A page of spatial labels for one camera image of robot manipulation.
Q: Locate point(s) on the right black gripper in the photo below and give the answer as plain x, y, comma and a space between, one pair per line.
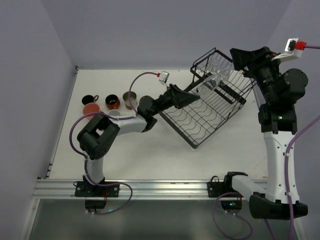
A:
252, 64

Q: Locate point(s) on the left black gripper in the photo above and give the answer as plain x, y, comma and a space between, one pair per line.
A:
172, 95

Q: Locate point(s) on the clear wine glass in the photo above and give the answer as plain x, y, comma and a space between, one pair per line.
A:
210, 83
225, 72
213, 65

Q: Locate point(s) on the white brown ceramic cup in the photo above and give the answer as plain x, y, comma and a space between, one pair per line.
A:
130, 100

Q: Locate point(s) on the salmon pink mug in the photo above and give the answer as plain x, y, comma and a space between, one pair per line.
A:
114, 113

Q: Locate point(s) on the orange ceramic mug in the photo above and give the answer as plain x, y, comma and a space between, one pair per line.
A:
112, 102

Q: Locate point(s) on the pink tall tumbler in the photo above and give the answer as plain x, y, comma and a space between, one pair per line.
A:
89, 110

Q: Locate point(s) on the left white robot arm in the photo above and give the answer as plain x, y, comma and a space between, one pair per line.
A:
98, 135

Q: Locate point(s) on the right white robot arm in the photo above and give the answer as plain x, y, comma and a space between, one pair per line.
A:
278, 120

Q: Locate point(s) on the right black controller box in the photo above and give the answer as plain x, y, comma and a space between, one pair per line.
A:
231, 205

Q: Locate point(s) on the black controller box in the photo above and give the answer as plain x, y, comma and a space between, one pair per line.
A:
94, 205
231, 205

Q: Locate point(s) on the left black controller box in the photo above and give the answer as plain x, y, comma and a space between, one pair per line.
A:
94, 205

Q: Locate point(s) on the black wire dish rack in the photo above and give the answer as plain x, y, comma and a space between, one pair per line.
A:
198, 121

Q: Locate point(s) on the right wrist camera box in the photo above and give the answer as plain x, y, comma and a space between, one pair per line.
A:
293, 50

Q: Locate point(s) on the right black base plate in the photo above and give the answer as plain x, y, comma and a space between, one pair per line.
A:
216, 189

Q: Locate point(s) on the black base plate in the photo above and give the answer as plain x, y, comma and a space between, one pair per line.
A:
86, 190
216, 189

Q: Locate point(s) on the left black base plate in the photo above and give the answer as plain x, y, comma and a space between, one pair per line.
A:
86, 190

